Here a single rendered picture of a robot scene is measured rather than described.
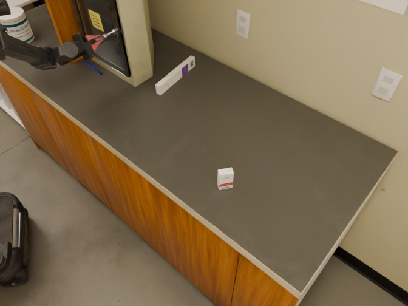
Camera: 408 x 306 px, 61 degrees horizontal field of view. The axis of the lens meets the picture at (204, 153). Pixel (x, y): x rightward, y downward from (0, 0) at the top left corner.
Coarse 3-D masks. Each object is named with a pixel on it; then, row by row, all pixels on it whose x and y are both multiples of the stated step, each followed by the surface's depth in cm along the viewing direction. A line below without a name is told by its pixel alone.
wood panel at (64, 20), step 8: (48, 0) 144; (56, 0) 147; (64, 0) 150; (48, 8) 149; (56, 8) 149; (64, 8) 152; (72, 8) 155; (56, 16) 151; (64, 16) 154; (72, 16) 156; (56, 24) 153; (64, 24) 155; (72, 24) 158; (56, 32) 157; (64, 32) 157; (72, 32) 160; (80, 32) 164; (64, 40) 159; (72, 40) 162; (80, 56) 170
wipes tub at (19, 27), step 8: (16, 8) 174; (0, 16) 169; (8, 16) 169; (16, 16) 169; (24, 16) 173; (8, 24) 169; (16, 24) 170; (24, 24) 174; (8, 32) 172; (16, 32) 173; (24, 32) 175; (32, 32) 181; (24, 40) 177; (32, 40) 181
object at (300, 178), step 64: (0, 64) 175; (128, 128) 140; (192, 128) 140; (256, 128) 139; (320, 128) 139; (192, 192) 119; (256, 192) 119; (320, 192) 119; (256, 256) 104; (320, 256) 104
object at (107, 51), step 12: (84, 0) 140; (96, 0) 134; (108, 0) 128; (84, 12) 145; (96, 12) 139; (108, 12) 133; (84, 24) 152; (108, 24) 138; (108, 36) 144; (120, 36) 137; (108, 48) 149; (120, 48) 142; (108, 60) 156; (120, 60) 148; (120, 72) 155
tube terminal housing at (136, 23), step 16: (128, 0) 130; (144, 0) 143; (128, 16) 134; (144, 16) 140; (128, 32) 137; (144, 32) 144; (128, 48) 142; (144, 48) 149; (144, 64) 154; (128, 80) 157; (144, 80) 159
